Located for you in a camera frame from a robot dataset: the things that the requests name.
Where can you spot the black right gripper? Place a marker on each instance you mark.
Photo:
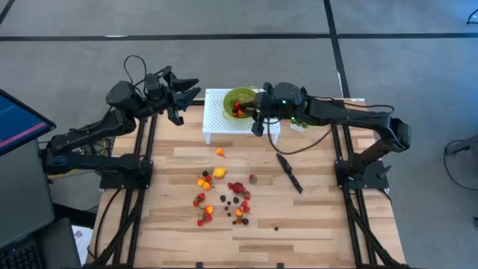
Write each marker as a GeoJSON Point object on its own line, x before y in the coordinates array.
{"type": "Point", "coordinates": [264, 108]}

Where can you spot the dark plastic plum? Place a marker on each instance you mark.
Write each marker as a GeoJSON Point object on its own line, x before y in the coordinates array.
{"type": "Point", "coordinates": [245, 221]}

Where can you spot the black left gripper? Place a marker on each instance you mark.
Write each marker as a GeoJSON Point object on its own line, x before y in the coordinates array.
{"type": "Point", "coordinates": [167, 97]}

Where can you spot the green colander bowl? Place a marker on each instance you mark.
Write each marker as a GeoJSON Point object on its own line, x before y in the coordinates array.
{"type": "Point", "coordinates": [228, 102]}

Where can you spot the white perforated shelf riser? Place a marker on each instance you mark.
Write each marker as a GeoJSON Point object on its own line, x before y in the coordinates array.
{"type": "Point", "coordinates": [216, 119]}

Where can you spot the black aluminium table frame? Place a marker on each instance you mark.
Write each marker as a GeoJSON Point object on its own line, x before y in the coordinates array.
{"type": "Point", "coordinates": [134, 231]}

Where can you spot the small green potted plant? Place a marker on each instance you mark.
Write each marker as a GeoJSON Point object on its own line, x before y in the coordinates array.
{"type": "Point", "coordinates": [298, 127]}

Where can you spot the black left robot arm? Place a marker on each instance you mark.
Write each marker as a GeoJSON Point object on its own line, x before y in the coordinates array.
{"type": "Point", "coordinates": [89, 130]}

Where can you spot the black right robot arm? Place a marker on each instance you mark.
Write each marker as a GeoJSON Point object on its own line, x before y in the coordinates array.
{"type": "Point", "coordinates": [354, 116]}

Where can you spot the small orange fruit with stem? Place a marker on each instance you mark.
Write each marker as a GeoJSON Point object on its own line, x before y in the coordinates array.
{"type": "Point", "coordinates": [220, 151]}

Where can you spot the black keyboard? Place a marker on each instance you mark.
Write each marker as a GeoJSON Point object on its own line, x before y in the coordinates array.
{"type": "Point", "coordinates": [18, 258]}

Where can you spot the dark red plastic apple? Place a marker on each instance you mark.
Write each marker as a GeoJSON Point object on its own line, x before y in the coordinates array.
{"type": "Point", "coordinates": [238, 187]}

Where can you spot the black kitchen knife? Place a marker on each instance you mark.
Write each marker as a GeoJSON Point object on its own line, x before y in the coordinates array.
{"type": "Point", "coordinates": [289, 172]}

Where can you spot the brown plastic kiwi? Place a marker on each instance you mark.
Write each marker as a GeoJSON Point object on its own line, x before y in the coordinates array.
{"type": "Point", "coordinates": [244, 98]}

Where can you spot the yellow plastic lemon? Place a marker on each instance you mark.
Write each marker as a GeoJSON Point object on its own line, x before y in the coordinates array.
{"type": "Point", "coordinates": [219, 172]}

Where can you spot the computer monitor blue screen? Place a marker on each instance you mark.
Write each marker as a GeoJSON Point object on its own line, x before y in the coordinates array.
{"type": "Point", "coordinates": [18, 123]}

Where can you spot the white paper sheet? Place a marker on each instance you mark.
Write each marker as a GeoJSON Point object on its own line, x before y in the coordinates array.
{"type": "Point", "coordinates": [81, 239]}

